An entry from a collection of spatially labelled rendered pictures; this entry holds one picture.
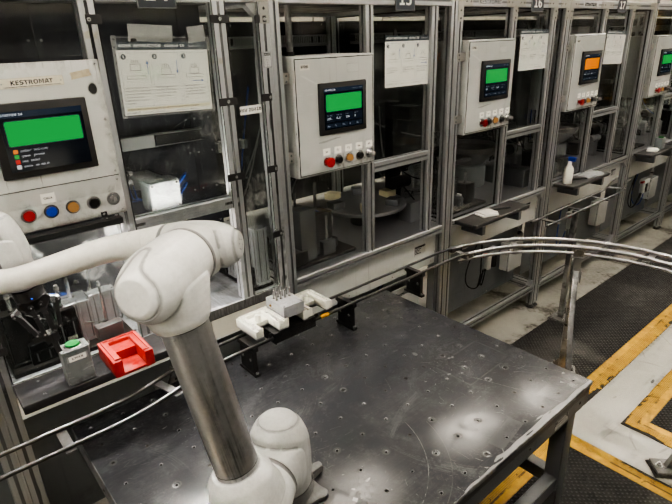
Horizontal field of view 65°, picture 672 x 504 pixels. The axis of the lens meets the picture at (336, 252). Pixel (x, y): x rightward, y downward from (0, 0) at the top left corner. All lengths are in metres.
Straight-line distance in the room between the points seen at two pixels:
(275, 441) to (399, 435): 0.52
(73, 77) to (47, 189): 0.33
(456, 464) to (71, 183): 1.41
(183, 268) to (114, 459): 0.96
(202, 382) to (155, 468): 0.70
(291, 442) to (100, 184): 0.96
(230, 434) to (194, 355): 0.20
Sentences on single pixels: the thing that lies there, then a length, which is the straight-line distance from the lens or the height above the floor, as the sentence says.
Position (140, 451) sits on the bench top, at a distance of 1.87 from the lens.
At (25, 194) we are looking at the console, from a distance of 1.73.
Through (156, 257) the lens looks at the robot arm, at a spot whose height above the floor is 1.50.
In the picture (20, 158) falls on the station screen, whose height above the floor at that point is 1.59.
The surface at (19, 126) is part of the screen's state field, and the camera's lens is 1.68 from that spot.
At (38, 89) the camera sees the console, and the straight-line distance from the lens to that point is 1.71.
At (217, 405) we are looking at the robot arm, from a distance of 1.16.
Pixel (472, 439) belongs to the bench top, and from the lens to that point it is 1.80.
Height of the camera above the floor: 1.86
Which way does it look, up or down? 22 degrees down
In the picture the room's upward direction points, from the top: 2 degrees counter-clockwise
